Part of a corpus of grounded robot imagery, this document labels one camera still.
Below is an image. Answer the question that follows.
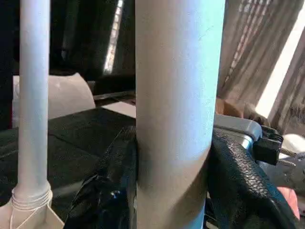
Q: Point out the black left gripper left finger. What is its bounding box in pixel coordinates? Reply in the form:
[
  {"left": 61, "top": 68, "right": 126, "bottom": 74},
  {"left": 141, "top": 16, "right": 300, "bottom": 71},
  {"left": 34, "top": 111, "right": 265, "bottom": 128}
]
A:
[{"left": 64, "top": 126, "right": 138, "bottom": 229}]

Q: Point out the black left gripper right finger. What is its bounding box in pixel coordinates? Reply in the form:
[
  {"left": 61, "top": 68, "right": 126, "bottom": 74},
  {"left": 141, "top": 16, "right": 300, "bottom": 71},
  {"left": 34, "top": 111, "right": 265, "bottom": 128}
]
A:
[{"left": 208, "top": 129, "right": 302, "bottom": 229}]

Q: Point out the white plastic table leg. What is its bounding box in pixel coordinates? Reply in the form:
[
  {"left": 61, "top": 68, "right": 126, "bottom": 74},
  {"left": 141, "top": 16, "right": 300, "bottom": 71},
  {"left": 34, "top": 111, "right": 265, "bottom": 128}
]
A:
[
  {"left": 134, "top": 0, "right": 226, "bottom": 229},
  {"left": 11, "top": 0, "right": 53, "bottom": 211}
]

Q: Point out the black work mat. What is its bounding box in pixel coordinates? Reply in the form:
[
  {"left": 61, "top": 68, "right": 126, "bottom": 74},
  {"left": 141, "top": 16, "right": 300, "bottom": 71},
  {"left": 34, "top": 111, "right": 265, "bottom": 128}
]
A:
[{"left": 0, "top": 107, "right": 139, "bottom": 225}]

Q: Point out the white plastic table top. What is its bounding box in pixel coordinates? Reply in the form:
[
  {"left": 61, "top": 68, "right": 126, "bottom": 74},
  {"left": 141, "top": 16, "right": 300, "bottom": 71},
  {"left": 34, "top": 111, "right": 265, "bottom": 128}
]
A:
[{"left": 0, "top": 188, "right": 66, "bottom": 229}]

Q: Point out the white flat panel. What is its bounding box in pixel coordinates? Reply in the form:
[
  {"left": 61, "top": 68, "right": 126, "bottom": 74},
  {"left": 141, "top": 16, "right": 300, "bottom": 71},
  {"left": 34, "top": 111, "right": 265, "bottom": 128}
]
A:
[{"left": 11, "top": 72, "right": 97, "bottom": 130}]

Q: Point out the grey curtain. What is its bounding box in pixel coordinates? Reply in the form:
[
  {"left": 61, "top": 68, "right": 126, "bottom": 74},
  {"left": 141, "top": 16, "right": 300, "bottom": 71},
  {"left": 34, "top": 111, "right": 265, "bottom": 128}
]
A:
[{"left": 216, "top": 0, "right": 305, "bottom": 140}]

